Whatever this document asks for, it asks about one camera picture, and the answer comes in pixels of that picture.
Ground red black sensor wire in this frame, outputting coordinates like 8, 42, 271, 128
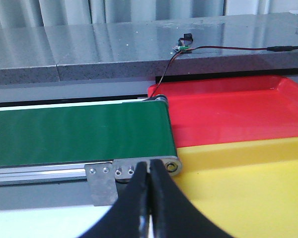
149, 45, 298, 99

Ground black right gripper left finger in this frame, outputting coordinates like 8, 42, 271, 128
81, 162, 149, 238

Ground yellow plastic tray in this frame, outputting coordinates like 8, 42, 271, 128
174, 137, 298, 238

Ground green conveyor belt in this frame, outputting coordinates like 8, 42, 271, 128
0, 101, 176, 167

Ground metal conveyor support bracket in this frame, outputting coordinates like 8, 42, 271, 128
84, 162, 118, 206

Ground small sensor circuit board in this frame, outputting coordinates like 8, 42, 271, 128
173, 33, 194, 53

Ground white pleated curtain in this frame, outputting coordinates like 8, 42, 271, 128
0, 0, 298, 29

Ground red plastic tray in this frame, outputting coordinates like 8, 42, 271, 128
148, 75, 298, 147

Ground aluminium conveyor frame rail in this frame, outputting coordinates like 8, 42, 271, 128
0, 95, 183, 186

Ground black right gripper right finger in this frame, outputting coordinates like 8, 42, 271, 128
150, 160, 231, 238

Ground grey stone counter slab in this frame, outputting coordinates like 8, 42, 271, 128
0, 13, 298, 85

